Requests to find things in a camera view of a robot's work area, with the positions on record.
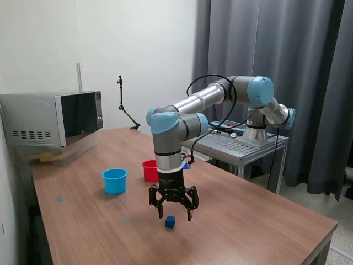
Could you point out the grey curtain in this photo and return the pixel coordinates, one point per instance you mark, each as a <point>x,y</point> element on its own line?
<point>311,55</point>

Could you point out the blue lit wrist module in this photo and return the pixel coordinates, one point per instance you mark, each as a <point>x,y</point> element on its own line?
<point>186,165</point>

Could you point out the red plastic cup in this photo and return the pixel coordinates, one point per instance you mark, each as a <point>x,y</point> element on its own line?
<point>149,172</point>

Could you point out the silver microwave oven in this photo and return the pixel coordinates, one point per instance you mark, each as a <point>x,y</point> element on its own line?
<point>36,118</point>

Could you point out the aluminium profile robot stand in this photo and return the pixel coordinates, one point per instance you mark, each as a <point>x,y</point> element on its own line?
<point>242,149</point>

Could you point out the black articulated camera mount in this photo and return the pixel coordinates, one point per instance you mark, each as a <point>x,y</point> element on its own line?
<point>121,96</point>

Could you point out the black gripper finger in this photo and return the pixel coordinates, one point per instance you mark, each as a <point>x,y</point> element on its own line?
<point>193,201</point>
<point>157,198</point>

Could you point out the blue teach pendant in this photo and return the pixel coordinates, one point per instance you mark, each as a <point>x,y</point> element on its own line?
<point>234,127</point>

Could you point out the small blue table sticker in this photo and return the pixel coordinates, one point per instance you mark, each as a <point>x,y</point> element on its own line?
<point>58,198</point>
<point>125,219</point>

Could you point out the white pole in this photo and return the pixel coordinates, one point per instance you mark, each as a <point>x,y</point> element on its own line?
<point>79,77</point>

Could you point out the blue plastic cup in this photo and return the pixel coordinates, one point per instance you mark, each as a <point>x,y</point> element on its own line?
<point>114,183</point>

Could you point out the wooden block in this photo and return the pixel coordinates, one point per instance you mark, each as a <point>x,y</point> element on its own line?
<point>44,158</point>

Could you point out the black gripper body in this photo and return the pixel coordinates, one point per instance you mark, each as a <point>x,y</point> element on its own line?
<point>171,185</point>

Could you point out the silver blue UR5e robot arm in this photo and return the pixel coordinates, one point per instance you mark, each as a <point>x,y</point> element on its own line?
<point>198,96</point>

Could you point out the blue cube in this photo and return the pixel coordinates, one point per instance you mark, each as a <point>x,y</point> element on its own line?
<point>170,222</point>

